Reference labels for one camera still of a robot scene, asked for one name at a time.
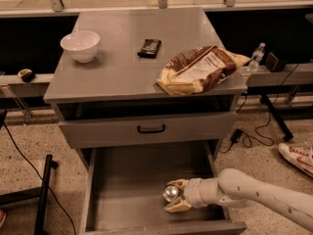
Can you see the dark chocolate bar wrapper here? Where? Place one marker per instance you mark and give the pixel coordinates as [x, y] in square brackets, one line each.
[149, 49]

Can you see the black stand frame left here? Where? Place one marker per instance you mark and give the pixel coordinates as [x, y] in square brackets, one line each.
[38, 192]

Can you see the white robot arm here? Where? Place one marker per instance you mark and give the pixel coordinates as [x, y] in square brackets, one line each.
[231, 188]

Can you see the brown yellow chip bag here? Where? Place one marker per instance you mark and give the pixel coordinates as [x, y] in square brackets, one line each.
[198, 70]

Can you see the white red sneaker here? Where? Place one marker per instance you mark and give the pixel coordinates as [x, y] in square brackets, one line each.
[300, 157]

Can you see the closed grey top drawer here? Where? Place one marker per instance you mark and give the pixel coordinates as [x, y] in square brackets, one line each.
[122, 131]

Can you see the open grey lower drawer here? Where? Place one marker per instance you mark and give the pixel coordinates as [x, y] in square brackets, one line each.
[125, 186]

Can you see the clear plastic water bottle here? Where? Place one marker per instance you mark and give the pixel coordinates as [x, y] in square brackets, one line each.
[256, 58]

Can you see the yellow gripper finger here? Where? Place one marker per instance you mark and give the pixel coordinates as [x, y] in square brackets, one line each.
[179, 205]
[180, 183]

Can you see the grey metal cabinet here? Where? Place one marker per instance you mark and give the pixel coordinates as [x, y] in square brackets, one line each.
[120, 84]

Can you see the small tape measure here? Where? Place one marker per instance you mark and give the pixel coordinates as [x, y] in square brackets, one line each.
[26, 75]

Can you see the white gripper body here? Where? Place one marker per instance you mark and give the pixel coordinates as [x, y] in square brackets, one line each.
[194, 193]

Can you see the black drawer handle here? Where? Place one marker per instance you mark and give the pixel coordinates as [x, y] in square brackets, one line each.
[151, 129]

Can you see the white ceramic bowl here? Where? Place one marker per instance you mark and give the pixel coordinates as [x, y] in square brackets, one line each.
[82, 46]

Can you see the small black box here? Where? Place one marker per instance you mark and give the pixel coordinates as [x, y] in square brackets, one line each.
[273, 63]

